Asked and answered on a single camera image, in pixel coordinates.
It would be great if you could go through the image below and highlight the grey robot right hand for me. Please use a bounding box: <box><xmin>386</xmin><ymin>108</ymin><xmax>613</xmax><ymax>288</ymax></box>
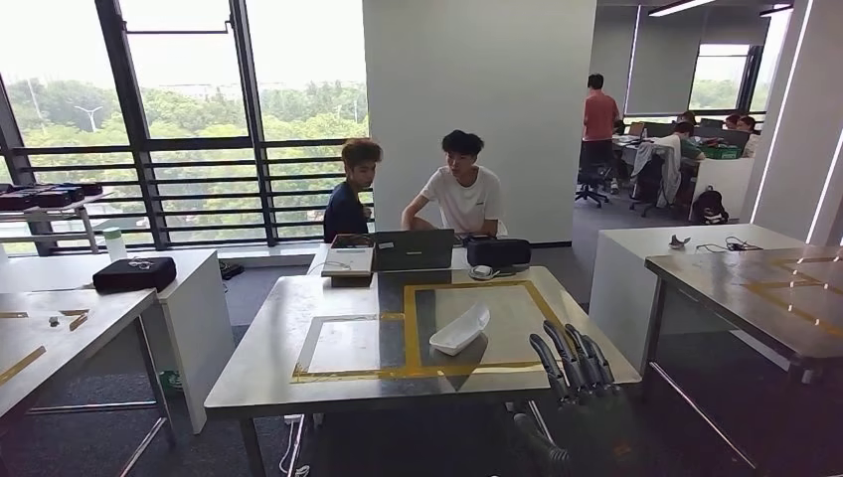
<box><xmin>512</xmin><ymin>320</ymin><xmax>653</xmax><ymax>477</ymax></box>

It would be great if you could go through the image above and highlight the white curved plastic part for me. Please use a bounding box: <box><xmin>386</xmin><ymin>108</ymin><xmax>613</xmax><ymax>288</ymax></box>
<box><xmin>428</xmin><ymin>302</ymin><xmax>492</xmax><ymax>358</ymax></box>

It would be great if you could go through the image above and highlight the steel workbench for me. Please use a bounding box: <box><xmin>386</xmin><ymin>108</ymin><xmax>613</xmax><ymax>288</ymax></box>
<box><xmin>204</xmin><ymin>266</ymin><xmax>643</xmax><ymax>477</ymax></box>

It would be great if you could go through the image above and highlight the dark brown table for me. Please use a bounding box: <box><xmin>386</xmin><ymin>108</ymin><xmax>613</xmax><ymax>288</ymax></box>
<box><xmin>641</xmin><ymin>244</ymin><xmax>843</xmax><ymax>477</ymax></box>

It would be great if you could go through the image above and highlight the black backpack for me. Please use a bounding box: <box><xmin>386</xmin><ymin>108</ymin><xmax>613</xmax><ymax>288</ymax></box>
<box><xmin>690</xmin><ymin>186</ymin><xmax>731</xmax><ymax>227</ymax></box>

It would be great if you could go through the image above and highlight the black office chair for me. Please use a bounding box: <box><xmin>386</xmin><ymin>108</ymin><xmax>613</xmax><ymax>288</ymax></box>
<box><xmin>628</xmin><ymin>154</ymin><xmax>673</xmax><ymax>219</ymax></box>
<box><xmin>575</xmin><ymin>141</ymin><xmax>617</xmax><ymax>209</ymax></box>

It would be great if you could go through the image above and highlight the dark grey laptop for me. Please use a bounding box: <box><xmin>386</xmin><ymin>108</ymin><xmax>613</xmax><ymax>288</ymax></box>
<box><xmin>372</xmin><ymin>229</ymin><xmax>457</xmax><ymax>273</ymax></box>

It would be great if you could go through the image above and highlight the grey jacket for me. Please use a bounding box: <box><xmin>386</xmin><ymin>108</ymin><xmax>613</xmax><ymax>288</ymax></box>
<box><xmin>630</xmin><ymin>141</ymin><xmax>683</xmax><ymax>209</ymax></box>

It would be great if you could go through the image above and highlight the white office desk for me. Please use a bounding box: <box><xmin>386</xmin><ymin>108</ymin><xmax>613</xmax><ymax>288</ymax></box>
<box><xmin>688</xmin><ymin>156</ymin><xmax>757</xmax><ymax>222</ymax></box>

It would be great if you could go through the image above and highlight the white laptop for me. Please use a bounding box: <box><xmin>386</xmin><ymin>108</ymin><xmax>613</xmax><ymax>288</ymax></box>
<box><xmin>320</xmin><ymin>247</ymin><xmax>376</xmax><ymax>278</ymax></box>

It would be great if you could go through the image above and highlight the dark computer monitor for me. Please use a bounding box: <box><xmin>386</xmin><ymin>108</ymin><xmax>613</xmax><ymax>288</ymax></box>
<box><xmin>698</xmin><ymin>118</ymin><xmax>753</xmax><ymax>149</ymax></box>

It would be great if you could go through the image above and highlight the office window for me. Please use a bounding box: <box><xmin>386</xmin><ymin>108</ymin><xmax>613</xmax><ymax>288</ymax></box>
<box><xmin>688</xmin><ymin>44</ymin><xmax>753</xmax><ymax>112</ymax></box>
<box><xmin>749</xmin><ymin>13</ymin><xmax>791</xmax><ymax>113</ymax></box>

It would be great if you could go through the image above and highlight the white cabinet table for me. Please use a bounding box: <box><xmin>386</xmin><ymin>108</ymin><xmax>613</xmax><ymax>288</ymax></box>
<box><xmin>0</xmin><ymin>248</ymin><xmax>237</xmax><ymax>436</ymax></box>

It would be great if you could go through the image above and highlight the black framed window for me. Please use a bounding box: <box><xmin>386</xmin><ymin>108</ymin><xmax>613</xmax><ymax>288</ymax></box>
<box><xmin>0</xmin><ymin>0</ymin><xmax>374</xmax><ymax>256</ymax></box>

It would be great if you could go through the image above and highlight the white cup green band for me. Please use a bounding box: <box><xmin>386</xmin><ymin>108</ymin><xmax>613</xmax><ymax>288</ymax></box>
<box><xmin>101</xmin><ymin>227</ymin><xmax>128</xmax><ymax>262</ymax></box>

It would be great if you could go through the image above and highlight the steel table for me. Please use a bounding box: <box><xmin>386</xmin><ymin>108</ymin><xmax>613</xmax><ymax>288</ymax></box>
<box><xmin>0</xmin><ymin>289</ymin><xmax>178</xmax><ymax>477</ymax></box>

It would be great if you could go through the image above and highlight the white folding table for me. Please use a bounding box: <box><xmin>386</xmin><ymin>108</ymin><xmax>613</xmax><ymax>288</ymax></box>
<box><xmin>0</xmin><ymin>191</ymin><xmax>116</xmax><ymax>256</ymax></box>

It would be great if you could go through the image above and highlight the white charger with cable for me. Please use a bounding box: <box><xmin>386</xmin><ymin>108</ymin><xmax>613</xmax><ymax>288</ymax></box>
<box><xmin>468</xmin><ymin>264</ymin><xmax>518</xmax><ymax>282</ymax></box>

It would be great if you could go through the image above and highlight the large yellow tape frame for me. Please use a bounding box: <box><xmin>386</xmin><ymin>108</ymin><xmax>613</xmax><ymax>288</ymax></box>
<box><xmin>403</xmin><ymin>279</ymin><xmax>567</xmax><ymax>380</ymax></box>

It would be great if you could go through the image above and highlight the thin black cable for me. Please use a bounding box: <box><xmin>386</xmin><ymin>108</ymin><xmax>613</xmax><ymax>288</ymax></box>
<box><xmin>696</xmin><ymin>237</ymin><xmax>763</xmax><ymax>254</ymax></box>

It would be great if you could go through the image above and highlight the white power strip cable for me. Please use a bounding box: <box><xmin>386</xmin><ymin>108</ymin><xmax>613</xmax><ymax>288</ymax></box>
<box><xmin>279</xmin><ymin>412</ymin><xmax>311</xmax><ymax>477</ymax></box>

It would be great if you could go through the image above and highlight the vertical wall light strip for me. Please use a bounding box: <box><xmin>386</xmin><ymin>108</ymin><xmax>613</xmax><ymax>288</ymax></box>
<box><xmin>806</xmin><ymin>128</ymin><xmax>843</xmax><ymax>246</ymax></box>
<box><xmin>747</xmin><ymin>0</ymin><xmax>814</xmax><ymax>226</ymax></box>

